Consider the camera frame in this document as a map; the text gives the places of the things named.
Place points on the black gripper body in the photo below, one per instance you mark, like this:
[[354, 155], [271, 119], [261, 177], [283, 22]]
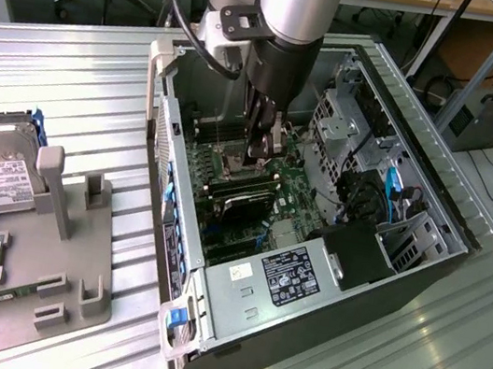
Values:
[[279, 71]]

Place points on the graphics card with black fan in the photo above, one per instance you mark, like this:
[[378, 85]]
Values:
[[247, 208]]

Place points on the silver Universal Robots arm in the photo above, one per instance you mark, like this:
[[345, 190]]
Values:
[[300, 4]]

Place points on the black RAM slot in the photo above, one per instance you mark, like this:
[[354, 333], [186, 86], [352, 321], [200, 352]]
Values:
[[233, 122], [232, 126], [242, 182], [241, 186], [232, 130], [243, 178], [234, 118]]

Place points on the silver socket cover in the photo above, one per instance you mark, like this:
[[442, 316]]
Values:
[[288, 137]]

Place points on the thin metal locking lever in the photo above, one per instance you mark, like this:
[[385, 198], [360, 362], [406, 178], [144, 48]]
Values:
[[219, 135]]

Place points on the CPU socket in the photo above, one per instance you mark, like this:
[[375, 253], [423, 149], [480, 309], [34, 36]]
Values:
[[231, 163]]

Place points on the installed green RAM stick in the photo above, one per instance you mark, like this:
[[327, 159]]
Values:
[[245, 190]]

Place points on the green motherboard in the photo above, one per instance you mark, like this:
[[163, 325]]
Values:
[[301, 194]]

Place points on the silver perforated drive cage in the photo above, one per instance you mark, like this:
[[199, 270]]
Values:
[[325, 169]]

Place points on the silver chipset heatsink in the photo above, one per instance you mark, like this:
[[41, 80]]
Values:
[[285, 236]]

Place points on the black expansion slot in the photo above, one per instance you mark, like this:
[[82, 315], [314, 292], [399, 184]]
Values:
[[235, 253], [232, 242]]

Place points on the silver power supply with label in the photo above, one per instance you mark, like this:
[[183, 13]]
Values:
[[226, 304]]

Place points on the silver disk bay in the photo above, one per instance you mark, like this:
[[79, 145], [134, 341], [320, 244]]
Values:
[[406, 249]]

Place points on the blue case latch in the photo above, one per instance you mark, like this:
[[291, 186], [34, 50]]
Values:
[[174, 317]]

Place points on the open black PC case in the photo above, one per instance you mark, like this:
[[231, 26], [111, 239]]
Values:
[[344, 333]]

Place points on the grey computer tower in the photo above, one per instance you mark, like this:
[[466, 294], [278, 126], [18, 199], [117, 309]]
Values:
[[483, 125]]

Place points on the grey parts rack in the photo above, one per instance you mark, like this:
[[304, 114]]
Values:
[[25, 261]]

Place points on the loose green RAM stick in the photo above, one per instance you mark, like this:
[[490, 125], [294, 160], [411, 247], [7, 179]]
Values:
[[5, 294]]

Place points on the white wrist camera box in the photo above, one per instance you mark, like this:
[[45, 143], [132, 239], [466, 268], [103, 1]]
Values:
[[215, 32]]

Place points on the black plastic duct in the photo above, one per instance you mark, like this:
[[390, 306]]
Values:
[[348, 253]]

